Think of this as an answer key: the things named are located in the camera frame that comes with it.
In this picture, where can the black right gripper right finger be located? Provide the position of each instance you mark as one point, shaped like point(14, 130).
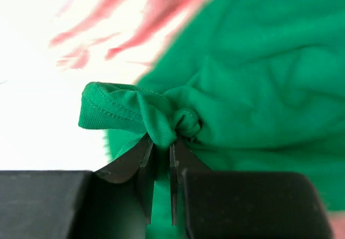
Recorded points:
point(181, 158)

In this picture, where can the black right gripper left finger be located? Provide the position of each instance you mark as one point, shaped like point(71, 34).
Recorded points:
point(131, 177)

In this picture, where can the green t-shirt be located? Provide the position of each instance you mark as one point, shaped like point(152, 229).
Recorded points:
point(251, 85)

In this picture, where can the pink t-shirt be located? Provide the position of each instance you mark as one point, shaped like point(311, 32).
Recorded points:
point(87, 33)

